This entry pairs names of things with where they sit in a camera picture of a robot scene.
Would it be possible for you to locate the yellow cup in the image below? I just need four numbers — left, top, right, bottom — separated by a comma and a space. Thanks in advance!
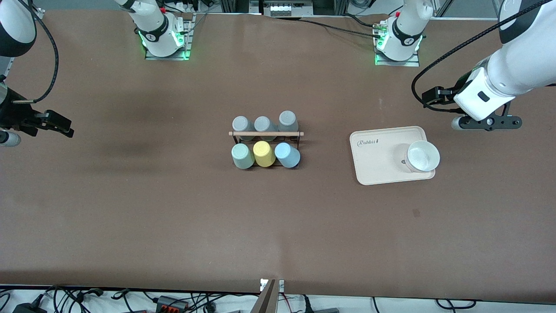
253, 140, 276, 167

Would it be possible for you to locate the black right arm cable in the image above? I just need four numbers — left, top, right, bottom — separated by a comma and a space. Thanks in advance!
12, 0, 59, 104

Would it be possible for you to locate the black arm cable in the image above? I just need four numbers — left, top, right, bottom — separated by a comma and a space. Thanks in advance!
12, 0, 59, 104
411, 0, 556, 114

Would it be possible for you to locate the grey cup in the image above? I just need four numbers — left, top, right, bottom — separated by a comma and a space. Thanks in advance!
278, 110, 299, 133
232, 116, 254, 142
254, 116, 278, 142

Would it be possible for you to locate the mint green cup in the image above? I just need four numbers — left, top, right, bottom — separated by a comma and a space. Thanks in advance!
231, 143, 255, 170

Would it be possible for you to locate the white bowl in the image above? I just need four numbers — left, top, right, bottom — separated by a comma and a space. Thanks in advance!
404, 140, 440, 173

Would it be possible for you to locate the black wire cup rack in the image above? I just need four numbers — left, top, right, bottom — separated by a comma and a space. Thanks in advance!
229, 130, 304, 169

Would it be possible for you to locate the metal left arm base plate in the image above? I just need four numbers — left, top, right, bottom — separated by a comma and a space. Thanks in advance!
374, 20, 420, 67

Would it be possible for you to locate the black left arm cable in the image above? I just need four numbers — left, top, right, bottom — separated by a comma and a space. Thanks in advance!
411, 0, 556, 114

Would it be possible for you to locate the beige rectangular tray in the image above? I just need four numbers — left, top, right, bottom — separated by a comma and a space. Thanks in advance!
350, 126, 436, 186

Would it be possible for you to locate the black power adapter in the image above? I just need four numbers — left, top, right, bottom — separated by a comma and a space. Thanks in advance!
13, 302, 47, 313

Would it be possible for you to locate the grey socket strip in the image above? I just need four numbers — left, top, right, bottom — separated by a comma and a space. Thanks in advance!
263, 0, 314, 17

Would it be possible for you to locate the grey metal post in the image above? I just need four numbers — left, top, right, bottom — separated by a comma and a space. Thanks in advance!
250, 280, 278, 313

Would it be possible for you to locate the light blue cup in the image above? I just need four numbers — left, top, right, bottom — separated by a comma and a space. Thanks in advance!
275, 143, 301, 169

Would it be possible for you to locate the black orange power strip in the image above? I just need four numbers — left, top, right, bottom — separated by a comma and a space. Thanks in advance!
156, 296, 190, 313

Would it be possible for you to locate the white mounting bracket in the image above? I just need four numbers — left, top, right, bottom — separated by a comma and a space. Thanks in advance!
260, 279, 285, 293

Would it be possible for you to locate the black table cable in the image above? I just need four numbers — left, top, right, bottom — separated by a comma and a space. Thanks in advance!
299, 18, 384, 38
342, 14, 381, 29

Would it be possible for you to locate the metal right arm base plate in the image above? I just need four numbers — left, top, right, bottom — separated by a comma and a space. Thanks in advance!
145, 13, 192, 60

